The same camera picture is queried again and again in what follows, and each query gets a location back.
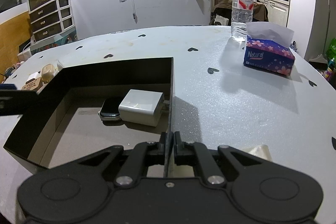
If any gold earbuds case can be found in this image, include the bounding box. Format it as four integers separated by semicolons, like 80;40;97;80
41;64;58;84

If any large white charger cube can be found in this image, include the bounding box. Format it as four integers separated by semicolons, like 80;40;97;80
118;89;169;130

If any crumpled white tissue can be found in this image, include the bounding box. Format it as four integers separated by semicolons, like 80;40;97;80
241;144;272;161

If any small white charger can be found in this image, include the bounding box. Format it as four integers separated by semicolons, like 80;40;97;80
26;72;40;82

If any carved wooden block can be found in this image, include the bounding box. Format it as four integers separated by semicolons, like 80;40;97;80
22;77;44;93

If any black box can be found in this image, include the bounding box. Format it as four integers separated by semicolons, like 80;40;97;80
3;57;174;173

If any clear water bottle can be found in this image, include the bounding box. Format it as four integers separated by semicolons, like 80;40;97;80
231;0;254;42

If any black smartwatch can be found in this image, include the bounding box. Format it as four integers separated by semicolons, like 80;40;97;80
98;98;121;122

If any purple tissue box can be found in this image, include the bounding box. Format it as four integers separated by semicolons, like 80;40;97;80
243;22;295;76

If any white drawer cabinet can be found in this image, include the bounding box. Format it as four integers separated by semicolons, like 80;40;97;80
29;0;75;42

